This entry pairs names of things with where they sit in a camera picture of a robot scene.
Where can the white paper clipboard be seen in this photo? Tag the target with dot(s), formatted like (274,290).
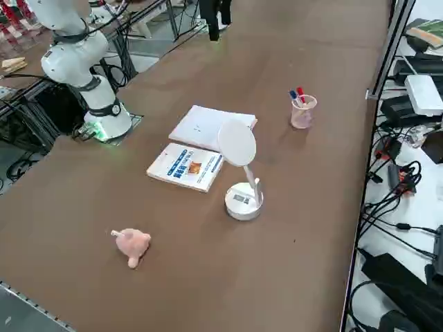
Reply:
(197,124)

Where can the wooden blocks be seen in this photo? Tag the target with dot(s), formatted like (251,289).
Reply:
(14,64)

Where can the white flat box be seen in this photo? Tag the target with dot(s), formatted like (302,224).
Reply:
(424,93)

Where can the blue and white book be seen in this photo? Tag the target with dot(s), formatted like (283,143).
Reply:
(173,166)

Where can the green book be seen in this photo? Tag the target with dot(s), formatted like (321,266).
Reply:
(429,32)

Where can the white foldable desk lamp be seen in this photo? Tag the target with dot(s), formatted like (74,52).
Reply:
(237,141)

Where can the blue capped marker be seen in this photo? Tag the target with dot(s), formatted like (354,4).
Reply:
(293,93)

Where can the black controller box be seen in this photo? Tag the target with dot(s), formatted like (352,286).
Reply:
(59,107)

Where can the red and white rack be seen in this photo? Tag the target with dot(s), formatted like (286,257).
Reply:
(10,14)

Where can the clear plastic cup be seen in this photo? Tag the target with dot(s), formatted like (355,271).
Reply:
(302,119)

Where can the black flat box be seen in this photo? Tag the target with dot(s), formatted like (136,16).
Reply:
(398,109)

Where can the brown object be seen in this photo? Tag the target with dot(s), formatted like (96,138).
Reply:
(434,145)

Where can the black power adapter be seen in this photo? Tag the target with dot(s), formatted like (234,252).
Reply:
(394,176)

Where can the black case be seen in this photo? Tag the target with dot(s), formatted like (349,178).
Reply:
(405,74)

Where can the white plastic stool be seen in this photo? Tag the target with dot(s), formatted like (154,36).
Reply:
(147,29)

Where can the pink plush toy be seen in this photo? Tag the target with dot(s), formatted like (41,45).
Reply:
(133,243)

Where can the aluminium frame post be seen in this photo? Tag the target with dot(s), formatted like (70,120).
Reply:
(388,52)

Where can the red capped marker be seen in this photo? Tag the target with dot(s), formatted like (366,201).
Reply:
(300,91)

